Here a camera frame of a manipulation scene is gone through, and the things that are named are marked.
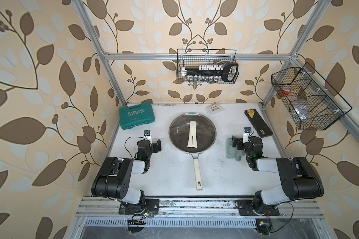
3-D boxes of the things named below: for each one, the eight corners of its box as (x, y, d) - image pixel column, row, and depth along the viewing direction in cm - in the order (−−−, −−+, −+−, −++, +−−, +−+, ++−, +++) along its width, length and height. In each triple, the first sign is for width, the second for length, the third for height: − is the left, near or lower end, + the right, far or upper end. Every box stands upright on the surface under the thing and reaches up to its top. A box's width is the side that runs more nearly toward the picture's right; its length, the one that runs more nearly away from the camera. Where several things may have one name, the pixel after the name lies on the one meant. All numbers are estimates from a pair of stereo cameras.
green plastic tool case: (122, 130, 106) (119, 126, 103) (121, 110, 118) (119, 106, 115) (156, 122, 111) (155, 118, 107) (152, 104, 123) (151, 100, 119)
